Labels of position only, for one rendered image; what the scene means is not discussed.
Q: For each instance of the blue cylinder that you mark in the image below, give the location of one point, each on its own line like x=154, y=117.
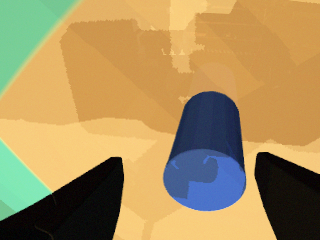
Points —
x=205, y=170

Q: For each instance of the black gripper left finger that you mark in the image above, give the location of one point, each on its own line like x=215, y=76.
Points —
x=86, y=208

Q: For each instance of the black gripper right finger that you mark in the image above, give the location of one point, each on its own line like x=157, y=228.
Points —
x=290, y=195

